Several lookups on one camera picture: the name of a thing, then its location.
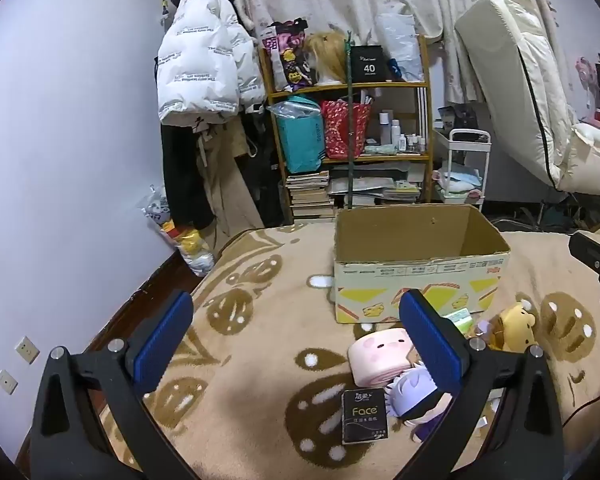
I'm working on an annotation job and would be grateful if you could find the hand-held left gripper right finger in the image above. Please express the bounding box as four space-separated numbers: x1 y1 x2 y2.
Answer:
399 289 566 480

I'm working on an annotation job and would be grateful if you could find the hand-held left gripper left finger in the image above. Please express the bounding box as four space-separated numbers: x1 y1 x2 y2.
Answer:
30 290 196 480

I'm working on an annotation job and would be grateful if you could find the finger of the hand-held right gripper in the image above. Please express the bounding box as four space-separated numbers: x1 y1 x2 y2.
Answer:
569 231 600 268

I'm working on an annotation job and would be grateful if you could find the pink square plush toy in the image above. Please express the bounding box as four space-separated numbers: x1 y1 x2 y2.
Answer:
348 327 421 388

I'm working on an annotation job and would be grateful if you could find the cardboard box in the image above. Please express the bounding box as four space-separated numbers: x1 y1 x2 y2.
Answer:
333 204 512 325

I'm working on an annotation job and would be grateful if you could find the yellow bear plush toy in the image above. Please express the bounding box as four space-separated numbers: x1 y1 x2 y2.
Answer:
495 300 540 352

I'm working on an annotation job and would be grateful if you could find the green and white packet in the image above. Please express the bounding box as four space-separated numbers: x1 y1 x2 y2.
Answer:
445 307 473 332

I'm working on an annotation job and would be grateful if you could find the lavender plush toy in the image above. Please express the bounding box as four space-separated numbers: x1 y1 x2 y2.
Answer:
472 319 503 348

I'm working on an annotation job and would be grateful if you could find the white-haired plush doll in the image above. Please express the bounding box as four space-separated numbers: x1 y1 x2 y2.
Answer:
384 360 453 443

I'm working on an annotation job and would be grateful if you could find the cream cushion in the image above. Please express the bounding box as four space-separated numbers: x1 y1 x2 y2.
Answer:
565 122 600 193

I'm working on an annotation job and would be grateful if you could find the plastic bag of toys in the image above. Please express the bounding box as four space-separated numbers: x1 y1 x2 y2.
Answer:
142 185 216 277

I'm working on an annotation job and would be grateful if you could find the beige patterned blanket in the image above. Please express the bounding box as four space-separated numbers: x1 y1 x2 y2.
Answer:
100 217 600 480

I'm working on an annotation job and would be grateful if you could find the black tissue packet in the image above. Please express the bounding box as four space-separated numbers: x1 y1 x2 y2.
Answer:
341 388 388 445

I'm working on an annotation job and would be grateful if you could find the light blue cloth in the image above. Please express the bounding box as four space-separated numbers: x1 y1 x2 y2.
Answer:
437 167 483 193

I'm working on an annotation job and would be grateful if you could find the pink fan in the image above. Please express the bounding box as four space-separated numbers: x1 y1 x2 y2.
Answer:
575 56 600 111

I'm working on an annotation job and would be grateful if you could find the pile of magazines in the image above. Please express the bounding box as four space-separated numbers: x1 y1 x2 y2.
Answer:
327 162 423 206

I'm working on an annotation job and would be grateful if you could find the black hanging coat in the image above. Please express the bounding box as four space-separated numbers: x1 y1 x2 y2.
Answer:
160 122 216 231

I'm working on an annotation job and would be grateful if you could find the beige hanging coat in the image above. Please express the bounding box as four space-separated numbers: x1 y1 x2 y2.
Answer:
195 120 266 236

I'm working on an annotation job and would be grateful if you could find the white trolley cart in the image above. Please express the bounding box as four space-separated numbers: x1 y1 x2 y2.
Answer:
432 129 492 213

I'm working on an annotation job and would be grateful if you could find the stack of books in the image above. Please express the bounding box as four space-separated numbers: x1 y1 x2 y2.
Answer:
285 170 337 221

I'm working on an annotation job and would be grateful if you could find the white mattress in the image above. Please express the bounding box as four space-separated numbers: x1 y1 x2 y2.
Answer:
454 0 600 193

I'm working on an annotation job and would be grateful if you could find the dark hanging bag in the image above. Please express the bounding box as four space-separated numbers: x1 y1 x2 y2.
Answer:
240 110 286 226

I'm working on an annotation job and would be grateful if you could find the group of cosmetic bottles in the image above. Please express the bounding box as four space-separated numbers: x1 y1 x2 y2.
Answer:
377 112 428 155

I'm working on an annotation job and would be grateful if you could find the green pole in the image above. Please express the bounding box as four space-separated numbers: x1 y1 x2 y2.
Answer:
344 30 356 211

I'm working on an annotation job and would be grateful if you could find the red patterned bag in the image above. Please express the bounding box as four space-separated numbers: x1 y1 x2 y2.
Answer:
321 100 373 160

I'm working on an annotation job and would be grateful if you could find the teal bag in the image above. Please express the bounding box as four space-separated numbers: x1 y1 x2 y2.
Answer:
267 95 326 175

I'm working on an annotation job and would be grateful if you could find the wooden shelf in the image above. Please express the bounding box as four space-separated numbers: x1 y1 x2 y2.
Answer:
257 35 435 221

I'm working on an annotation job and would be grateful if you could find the black box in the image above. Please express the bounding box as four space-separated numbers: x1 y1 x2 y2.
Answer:
350 45 387 82

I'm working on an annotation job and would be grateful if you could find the clear plastic bag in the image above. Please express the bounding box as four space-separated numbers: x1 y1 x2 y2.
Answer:
375 12 426 83

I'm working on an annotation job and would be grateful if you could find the white puffer jacket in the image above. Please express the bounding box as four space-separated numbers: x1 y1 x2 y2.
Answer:
156 0 267 126

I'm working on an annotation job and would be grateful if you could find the blonde wig head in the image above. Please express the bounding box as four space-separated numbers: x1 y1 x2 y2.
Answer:
302 31 353 86

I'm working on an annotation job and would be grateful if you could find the pink and black printed bag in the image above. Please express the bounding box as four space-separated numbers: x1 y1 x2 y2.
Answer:
260 19 318 93

